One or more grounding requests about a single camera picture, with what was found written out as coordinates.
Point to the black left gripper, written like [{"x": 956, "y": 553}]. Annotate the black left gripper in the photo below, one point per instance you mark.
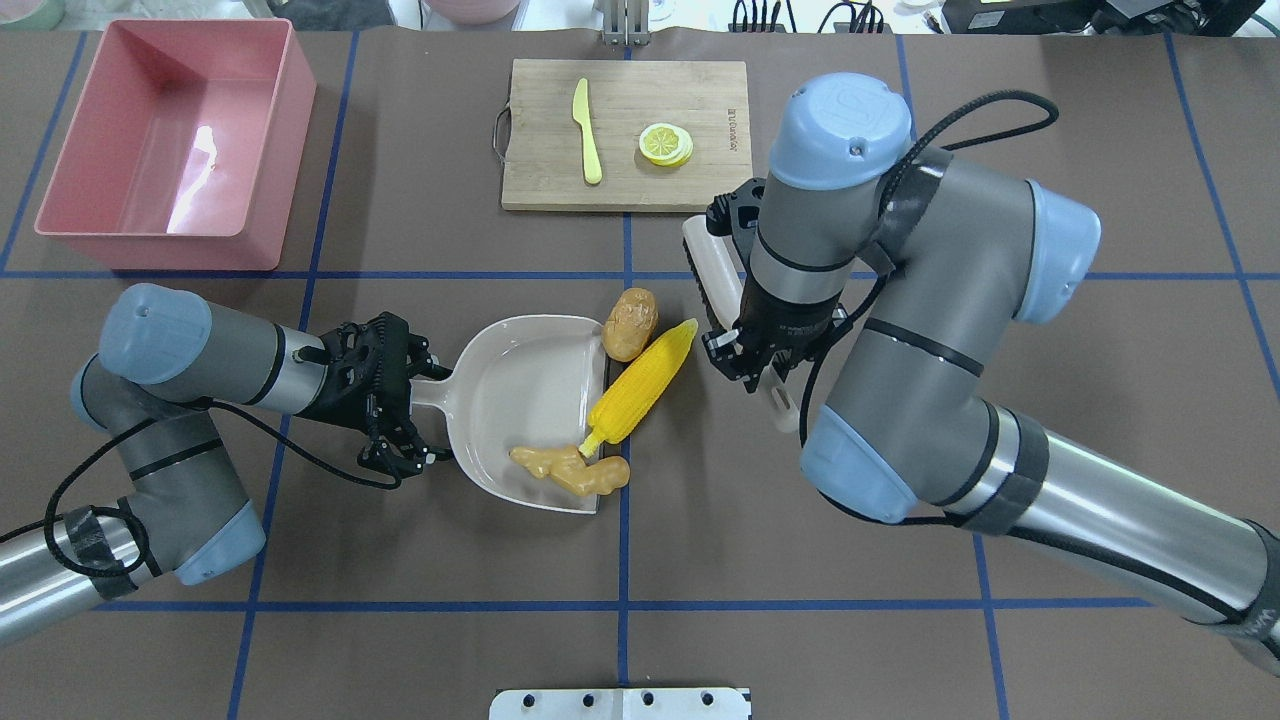
[{"x": 332, "y": 401}]

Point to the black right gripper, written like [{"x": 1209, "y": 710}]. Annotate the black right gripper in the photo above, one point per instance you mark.
[{"x": 790, "y": 322}]

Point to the beige hand brush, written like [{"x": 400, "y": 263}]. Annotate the beige hand brush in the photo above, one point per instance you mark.
[{"x": 712, "y": 259}]

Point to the beige dustpan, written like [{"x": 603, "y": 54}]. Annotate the beige dustpan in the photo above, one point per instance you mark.
[{"x": 530, "y": 381}]

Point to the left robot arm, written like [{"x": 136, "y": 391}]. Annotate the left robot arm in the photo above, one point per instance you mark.
[{"x": 166, "y": 358}]

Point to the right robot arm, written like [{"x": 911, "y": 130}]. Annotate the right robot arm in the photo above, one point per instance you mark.
[{"x": 929, "y": 258}]

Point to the pink plastic bin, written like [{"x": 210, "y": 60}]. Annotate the pink plastic bin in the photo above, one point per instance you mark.
[{"x": 185, "y": 146}]

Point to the toy potato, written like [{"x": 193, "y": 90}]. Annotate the toy potato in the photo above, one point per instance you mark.
[{"x": 627, "y": 330}]

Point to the yellow toy corn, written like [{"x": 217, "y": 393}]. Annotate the yellow toy corn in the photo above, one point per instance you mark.
[{"x": 618, "y": 412}]

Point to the toy ginger root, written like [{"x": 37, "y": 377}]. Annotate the toy ginger root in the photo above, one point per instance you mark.
[{"x": 571, "y": 471}]

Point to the yellow toy lemon slice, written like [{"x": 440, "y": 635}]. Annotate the yellow toy lemon slice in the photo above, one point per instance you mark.
[{"x": 665, "y": 145}]

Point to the yellow toy knife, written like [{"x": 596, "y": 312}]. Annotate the yellow toy knife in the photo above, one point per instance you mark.
[{"x": 592, "y": 171}]

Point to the wooden cutting board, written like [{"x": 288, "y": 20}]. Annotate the wooden cutting board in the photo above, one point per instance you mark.
[{"x": 542, "y": 168}]

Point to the aluminium frame post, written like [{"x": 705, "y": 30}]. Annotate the aluminium frame post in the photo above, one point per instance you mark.
[{"x": 625, "y": 22}]

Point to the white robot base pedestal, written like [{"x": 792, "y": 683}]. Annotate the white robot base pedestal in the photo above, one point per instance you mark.
[{"x": 623, "y": 703}]

